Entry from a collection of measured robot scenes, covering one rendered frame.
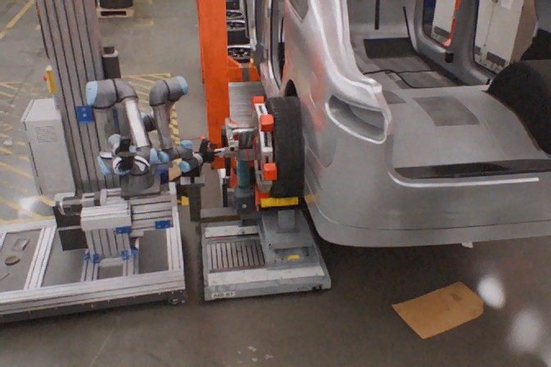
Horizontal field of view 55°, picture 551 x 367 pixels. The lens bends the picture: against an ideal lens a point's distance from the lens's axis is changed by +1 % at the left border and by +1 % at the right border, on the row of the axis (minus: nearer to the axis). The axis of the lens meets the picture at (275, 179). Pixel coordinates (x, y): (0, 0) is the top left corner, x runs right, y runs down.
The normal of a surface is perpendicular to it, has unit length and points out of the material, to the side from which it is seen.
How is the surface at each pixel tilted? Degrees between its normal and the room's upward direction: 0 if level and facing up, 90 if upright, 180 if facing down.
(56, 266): 0
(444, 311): 1
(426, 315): 1
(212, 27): 90
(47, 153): 90
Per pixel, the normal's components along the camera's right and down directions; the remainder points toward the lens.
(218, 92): 0.15, 0.48
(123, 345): 0.00, -0.87
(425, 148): 0.06, -0.64
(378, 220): -0.13, 0.72
